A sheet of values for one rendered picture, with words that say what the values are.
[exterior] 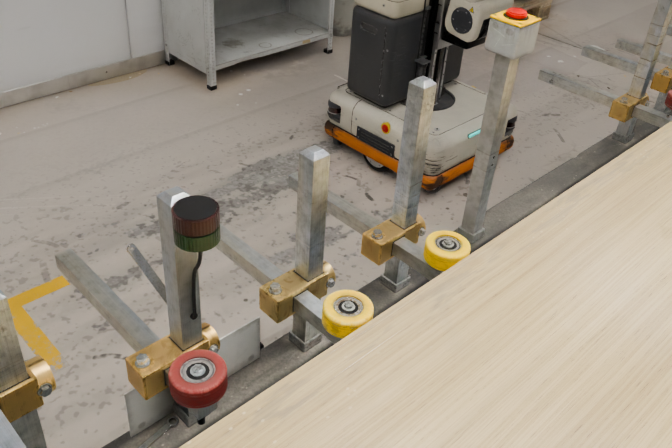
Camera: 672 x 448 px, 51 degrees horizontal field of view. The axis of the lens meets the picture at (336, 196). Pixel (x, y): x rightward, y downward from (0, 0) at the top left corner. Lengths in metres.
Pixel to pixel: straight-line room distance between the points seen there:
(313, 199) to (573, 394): 0.47
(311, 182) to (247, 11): 3.37
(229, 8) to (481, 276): 3.32
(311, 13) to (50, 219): 2.19
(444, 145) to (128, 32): 1.92
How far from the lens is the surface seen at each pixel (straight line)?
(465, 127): 3.03
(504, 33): 1.38
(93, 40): 3.92
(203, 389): 0.99
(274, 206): 2.89
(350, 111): 3.14
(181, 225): 0.89
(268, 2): 4.50
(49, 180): 3.18
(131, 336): 1.14
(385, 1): 2.91
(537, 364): 1.09
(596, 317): 1.20
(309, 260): 1.17
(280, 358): 1.30
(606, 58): 2.41
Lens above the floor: 1.65
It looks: 34 degrees down
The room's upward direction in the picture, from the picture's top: 4 degrees clockwise
